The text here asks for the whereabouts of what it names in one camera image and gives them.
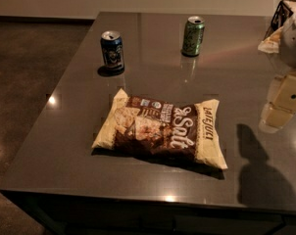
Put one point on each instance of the brown yellow chips bag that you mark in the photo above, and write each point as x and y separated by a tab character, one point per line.
152	128

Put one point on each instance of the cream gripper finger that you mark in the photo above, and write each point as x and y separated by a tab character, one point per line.
282	92
273	119

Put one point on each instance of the crumpled white paper napkin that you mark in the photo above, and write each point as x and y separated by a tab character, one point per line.
270	45

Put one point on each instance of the black wire basket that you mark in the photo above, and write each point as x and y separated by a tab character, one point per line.
284	10

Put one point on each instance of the green soda can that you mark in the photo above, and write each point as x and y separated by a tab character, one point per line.
193	36

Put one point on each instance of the blue pepsi can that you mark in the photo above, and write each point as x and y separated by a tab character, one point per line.
112	50

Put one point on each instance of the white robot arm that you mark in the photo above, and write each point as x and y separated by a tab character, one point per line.
279	45

